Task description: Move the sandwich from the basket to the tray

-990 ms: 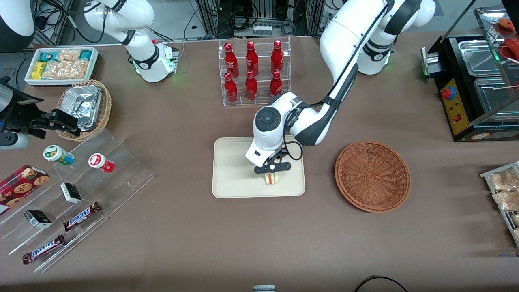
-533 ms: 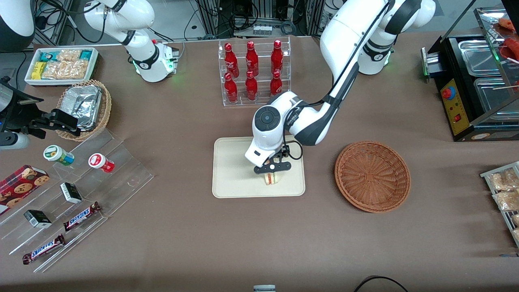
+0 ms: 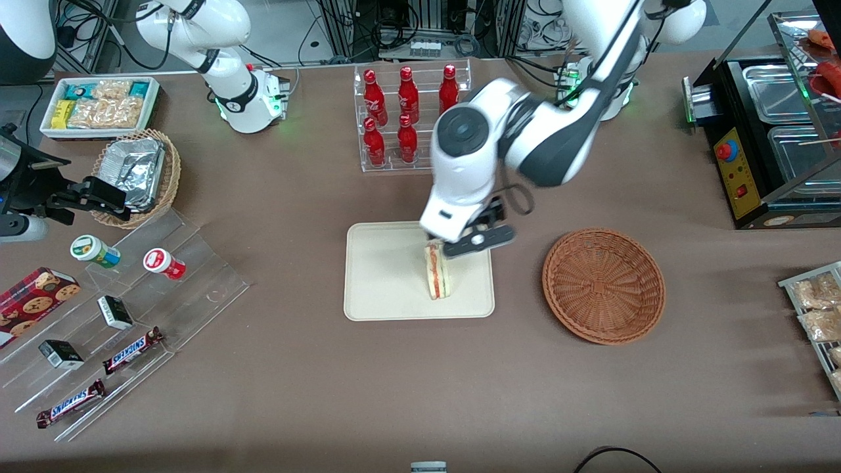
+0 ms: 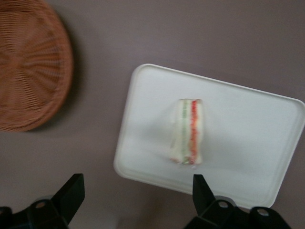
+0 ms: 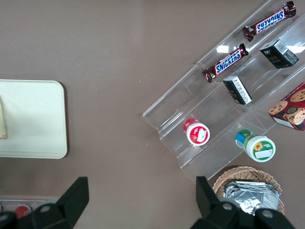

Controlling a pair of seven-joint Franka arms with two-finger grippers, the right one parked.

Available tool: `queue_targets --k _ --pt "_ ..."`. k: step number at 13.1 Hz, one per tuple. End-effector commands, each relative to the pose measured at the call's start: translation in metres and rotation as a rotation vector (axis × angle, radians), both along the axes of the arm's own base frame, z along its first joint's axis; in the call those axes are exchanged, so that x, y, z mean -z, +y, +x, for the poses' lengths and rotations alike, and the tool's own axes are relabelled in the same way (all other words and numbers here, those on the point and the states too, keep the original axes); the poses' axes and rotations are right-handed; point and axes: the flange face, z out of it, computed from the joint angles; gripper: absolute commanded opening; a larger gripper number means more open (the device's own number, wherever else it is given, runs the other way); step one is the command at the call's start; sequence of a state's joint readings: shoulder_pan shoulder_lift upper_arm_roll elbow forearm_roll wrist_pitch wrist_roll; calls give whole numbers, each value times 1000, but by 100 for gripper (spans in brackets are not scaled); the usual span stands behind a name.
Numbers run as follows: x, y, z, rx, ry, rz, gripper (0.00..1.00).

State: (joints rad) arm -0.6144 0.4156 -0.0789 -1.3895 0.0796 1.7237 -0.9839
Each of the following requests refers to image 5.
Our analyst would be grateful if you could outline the Snickers bar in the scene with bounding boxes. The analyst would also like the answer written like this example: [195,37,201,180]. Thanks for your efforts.
[202,43,250,83]
[242,0,297,42]

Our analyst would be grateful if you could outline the small black box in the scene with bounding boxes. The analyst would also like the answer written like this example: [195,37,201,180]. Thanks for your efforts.
[259,39,300,70]
[222,75,253,106]

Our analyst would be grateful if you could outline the red cookie box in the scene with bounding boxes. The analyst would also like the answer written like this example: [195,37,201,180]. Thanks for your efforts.
[267,82,305,133]

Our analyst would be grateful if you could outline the silver foil packets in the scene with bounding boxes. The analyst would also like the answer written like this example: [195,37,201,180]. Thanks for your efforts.
[222,181,281,213]

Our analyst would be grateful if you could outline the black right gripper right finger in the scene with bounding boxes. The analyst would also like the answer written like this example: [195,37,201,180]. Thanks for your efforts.
[190,176,297,229]

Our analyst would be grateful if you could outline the green lid cup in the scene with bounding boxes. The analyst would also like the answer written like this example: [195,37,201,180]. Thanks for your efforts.
[234,129,277,164]

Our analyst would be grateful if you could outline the clear acrylic bottle rack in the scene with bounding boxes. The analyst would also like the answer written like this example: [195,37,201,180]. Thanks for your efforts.
[0,194,50,217]

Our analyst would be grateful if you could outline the light wicker basket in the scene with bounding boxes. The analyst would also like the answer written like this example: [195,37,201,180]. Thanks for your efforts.
[212,166,285,217]

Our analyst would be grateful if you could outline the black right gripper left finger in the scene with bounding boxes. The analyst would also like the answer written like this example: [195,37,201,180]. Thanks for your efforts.
[0,176,90,229]

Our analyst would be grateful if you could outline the beige plastic tray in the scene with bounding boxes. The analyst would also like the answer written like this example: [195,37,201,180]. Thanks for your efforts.
[0,79,68,159]

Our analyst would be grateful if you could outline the clear acrylic stepped display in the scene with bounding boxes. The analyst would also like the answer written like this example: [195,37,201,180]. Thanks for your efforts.
[142,0,305,185]

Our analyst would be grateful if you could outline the red lid cup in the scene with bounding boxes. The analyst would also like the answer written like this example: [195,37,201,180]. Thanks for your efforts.
[183,117,211,146]

